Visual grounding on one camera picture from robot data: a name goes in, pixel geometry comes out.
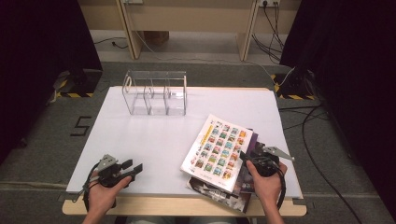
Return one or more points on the white wall socket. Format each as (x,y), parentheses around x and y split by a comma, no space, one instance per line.
(269,2)

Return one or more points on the white table cover board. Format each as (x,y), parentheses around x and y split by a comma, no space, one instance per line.
(140,140)

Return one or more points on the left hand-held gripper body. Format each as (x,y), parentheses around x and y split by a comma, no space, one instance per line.
(110,174)

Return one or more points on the person's right hand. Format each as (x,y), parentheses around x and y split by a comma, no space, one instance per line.
(267,188)

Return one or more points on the black curtain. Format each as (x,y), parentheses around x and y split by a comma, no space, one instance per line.
(37,62)
(358,77)

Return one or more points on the brown cardboard box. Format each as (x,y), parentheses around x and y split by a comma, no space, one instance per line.
(157,37)

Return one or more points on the black magazine with red graphic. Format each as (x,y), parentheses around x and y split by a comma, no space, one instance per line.
(218,197)

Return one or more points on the light wooden table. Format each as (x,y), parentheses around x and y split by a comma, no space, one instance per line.
(149,207)

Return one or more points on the white magazine with picture grid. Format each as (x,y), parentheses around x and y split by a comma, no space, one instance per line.
(214,152)

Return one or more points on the white socket strip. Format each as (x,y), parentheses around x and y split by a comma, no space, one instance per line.
(134,1)

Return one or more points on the person's left hand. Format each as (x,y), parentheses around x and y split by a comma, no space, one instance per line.
(102,197)

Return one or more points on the grey metal table bracket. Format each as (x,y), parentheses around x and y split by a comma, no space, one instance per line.
(67,197)
(303,203)

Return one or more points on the hazard-striped black stand base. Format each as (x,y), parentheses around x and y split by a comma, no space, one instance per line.
(295,85)
(84,84)

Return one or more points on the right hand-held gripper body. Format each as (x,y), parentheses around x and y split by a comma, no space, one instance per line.
(264,165)

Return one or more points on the beige wooden desk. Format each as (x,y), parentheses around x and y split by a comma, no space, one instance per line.
(186,18)

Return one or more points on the clear acrylic book rack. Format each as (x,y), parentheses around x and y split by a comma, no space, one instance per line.
(155,93)

